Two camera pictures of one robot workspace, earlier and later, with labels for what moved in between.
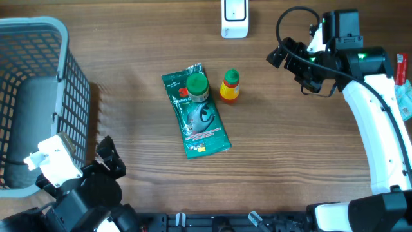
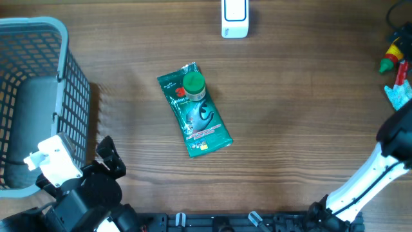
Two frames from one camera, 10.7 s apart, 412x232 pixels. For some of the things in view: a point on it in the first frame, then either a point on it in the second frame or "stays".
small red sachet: x=401 y=68 stays
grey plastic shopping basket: x=43 y=92 stays
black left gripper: x=112 y=160 stays
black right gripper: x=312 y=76 → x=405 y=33
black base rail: x=223 y=222 stays
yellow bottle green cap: x=230 y=87 → x=394 y=54
